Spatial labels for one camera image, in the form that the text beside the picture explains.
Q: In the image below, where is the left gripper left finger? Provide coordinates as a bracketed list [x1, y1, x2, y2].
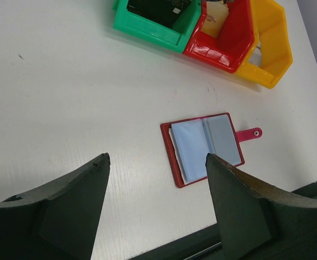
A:
[0, 153, 110, 259]

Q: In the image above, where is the black VIP card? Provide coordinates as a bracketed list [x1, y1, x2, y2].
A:
[127, 0, 191, 28]

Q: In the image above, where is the gold VIP card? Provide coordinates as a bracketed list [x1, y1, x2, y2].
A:
[201, 1, 229, 38]

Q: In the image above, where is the red plastic bin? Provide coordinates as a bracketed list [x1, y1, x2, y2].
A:
[183, 0, 254, 74]

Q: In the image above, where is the silver VIP card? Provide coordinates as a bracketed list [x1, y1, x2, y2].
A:
[249, 41, 262, 67]

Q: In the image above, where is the green plastic bin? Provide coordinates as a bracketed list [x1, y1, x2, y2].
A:
[113, 1, 201, 53]

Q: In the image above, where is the red leather card holder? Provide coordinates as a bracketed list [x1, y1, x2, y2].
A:
[160, 113, 262, 189]

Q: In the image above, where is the yellow plastic bin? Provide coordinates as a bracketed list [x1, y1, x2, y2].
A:
[234, 0, 293, 89]

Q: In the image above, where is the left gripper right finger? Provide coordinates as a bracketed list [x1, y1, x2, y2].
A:
[206, 154, 317, 259]

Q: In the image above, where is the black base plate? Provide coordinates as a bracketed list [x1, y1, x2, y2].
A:
[133, 181, 317, 259]

